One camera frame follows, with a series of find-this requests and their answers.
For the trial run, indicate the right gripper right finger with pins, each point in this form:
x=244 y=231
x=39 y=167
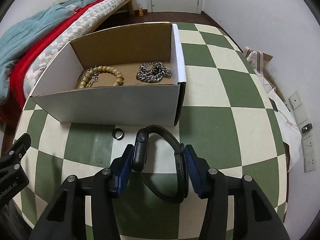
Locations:
x=254 y=215

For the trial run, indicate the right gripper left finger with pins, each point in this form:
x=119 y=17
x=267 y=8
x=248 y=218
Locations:
x=64 y=217

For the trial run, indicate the black smart watch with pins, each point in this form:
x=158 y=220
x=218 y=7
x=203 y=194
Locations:
x=158 y=160

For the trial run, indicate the red bed sheet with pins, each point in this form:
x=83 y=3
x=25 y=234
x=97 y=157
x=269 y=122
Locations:
x=11 y=109

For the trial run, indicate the white paper sheet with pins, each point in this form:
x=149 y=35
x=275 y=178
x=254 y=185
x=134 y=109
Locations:
x=287 y=136

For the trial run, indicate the green white checkered tablecloth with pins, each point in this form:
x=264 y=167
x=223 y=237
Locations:
x=223 y=117

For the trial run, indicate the black charger plug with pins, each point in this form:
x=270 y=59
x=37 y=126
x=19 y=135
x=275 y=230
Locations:
x=306 y=128

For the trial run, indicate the black smartphone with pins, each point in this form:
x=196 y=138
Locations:
x=273 y=104

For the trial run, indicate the blue duvet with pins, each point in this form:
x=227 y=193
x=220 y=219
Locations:
x=18 y=39

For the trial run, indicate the white cardboard box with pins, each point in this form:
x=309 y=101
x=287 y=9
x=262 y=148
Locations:
x=133 y=75

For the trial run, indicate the beige patterned tote bag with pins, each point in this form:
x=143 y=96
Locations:
x=257 y=60

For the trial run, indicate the checkered mattress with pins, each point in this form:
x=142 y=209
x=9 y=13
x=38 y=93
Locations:
x=73 y=30

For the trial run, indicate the orange bottle on floor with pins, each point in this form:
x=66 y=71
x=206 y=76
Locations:
x=141 y=11

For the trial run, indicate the white wall socket strip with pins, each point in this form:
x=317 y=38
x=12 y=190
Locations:
x=301 y=117

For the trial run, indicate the wooden bed frame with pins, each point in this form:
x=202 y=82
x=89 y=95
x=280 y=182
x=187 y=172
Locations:
x=126 y=6

